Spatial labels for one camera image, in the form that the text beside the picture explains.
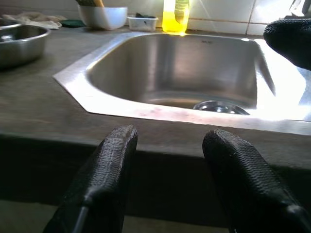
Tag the green scouring pad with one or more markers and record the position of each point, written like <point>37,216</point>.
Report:
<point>71,23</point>

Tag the yellow sponge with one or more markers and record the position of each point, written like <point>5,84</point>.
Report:
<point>90,2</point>

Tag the small white plastic container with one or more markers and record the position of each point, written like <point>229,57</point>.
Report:
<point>142,24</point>

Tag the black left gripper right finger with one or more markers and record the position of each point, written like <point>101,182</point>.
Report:
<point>247,184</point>

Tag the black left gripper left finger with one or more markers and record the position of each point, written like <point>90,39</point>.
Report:
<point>107,174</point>

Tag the wide stainless steel dish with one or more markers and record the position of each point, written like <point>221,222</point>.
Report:
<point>9,23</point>

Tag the yellow dish soap bottle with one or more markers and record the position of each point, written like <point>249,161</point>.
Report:
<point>175,21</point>

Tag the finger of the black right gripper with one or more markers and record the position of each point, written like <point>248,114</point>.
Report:
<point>291,41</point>

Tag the white ceramic bowl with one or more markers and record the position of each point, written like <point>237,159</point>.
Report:
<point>107,18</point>

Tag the stainless steel double sink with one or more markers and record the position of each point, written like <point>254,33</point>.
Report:
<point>158,72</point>

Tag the small stainless steel bowl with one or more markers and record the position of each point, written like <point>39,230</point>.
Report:
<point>218,108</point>
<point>22,51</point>

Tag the crumpled white cloth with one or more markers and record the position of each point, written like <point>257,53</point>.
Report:
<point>36,19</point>

